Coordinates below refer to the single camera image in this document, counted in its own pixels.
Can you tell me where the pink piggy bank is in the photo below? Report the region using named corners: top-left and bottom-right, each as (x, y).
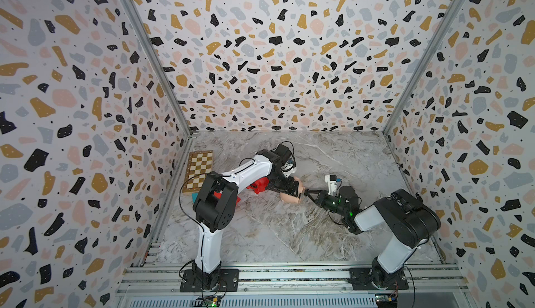
top-left (279, 177), bottom-right (305, 204)

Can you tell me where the red piggy bank back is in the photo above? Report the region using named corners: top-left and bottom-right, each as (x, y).
top-left (247, 177), bottom-right (270, 195)

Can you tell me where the red piggy bank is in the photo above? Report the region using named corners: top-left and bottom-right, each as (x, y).
top-left (212, 190), bottom-right (242, 205)
top-left (247, 177), bottom-right (270, 195)

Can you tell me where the red piggy bank front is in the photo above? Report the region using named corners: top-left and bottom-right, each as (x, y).
top-left (212, 190), bottom-right (242, 205)

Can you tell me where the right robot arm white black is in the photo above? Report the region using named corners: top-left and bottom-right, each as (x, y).
top-left (304, 186), bottom-right (441, 289)

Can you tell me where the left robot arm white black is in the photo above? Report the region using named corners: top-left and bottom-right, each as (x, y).
top-left (186, 142), bottom-right (305, 290)

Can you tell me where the wooden chessboard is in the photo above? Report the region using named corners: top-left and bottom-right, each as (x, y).
top-left (181, 151), bottom-right (214, 193)

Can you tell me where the right circuit board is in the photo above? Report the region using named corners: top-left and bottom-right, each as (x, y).
top-left (375, 294), bottom-right (398, 308)

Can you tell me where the circuit board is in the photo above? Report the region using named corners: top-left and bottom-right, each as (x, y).
top-left (192, 296), bottom-right (222, 308)
top-left (375, 294), bottom-right (398, 308)

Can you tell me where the left circuit board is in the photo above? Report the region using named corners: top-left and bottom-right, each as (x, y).
top-left (192, 296), bottom-right (222, 308)

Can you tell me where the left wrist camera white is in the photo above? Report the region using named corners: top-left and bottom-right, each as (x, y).
top-left (281, 159), bottom-right (297, 174)

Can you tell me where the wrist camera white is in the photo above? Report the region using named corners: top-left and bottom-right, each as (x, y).
top-left (281, 159), bottom-right (297, 174)
top-left (325, 174), bottom-right (341, 197)

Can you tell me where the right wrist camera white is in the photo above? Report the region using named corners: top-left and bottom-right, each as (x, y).
top-left (325, 174), bottom-right (341, 197)

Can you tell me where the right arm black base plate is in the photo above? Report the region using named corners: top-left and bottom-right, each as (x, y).
top-left (348, 267), bottom-right (409, 291)

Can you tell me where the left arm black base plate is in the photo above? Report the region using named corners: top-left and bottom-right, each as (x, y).
top-left (180, 268), bottom-right (240, 293)

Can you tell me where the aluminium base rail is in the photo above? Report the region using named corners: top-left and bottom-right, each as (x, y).
top-left (115, 262), bottom-right (476, 307)

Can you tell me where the left aluminium corner post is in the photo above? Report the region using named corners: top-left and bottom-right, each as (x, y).
top-left (119, 0), bottom-right (192, 138)

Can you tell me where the aluminium corner post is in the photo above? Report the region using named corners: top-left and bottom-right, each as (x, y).
top-left (119, 0), bottom-right (192, 138)
top-left (383, 0), bottom-right (465, 137)

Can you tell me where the right aluminium corner post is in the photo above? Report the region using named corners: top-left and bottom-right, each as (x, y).
top-left (383, 0), bottom-right (465, 137)

